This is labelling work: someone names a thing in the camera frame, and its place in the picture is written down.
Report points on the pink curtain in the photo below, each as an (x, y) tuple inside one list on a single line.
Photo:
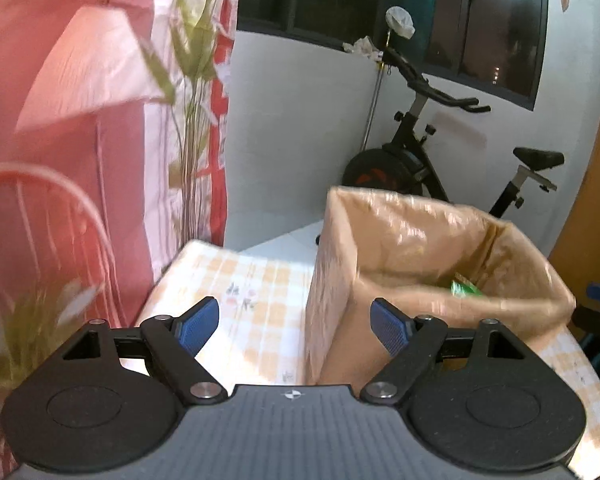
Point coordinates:
[(55, 110)]

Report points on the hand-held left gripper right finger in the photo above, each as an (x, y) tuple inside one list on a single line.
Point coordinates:
[(387, 327)]

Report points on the tall artificial green plant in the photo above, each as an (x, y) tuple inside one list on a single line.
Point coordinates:
[(200, 35)]

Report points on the orange checked tablecloth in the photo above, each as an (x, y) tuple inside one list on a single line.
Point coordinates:
[(260, 285)]

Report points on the green snack packet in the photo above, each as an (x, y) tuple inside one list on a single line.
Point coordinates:
[(462, 288)]

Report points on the white crumpled cloth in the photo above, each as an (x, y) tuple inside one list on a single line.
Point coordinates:
[(362, 47)]

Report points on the black exercise bike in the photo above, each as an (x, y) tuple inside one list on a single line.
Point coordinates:
[(380, 170)]

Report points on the white plastic bag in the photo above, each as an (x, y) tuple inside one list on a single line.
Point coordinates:
[(399, 21)]

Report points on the metal pole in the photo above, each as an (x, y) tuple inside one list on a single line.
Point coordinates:
[(375, 100)]

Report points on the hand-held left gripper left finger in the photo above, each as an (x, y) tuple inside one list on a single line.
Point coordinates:
[(200, 325)]

